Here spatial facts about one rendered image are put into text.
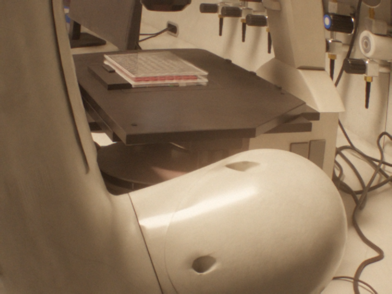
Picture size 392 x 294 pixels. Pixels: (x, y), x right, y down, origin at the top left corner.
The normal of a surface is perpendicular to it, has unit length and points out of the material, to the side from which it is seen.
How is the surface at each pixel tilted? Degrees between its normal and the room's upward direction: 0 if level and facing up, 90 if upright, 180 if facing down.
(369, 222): 0
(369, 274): 0
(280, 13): 100
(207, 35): 90
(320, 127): 90
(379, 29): 90
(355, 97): 90
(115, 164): 0
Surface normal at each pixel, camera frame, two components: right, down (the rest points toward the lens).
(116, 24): -0.92, 0.00
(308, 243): 0.38, -0.05
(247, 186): -0.20, -0.64
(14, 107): 0.44, 0.31
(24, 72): 0.64, 0.23
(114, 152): 0.07, -0.94
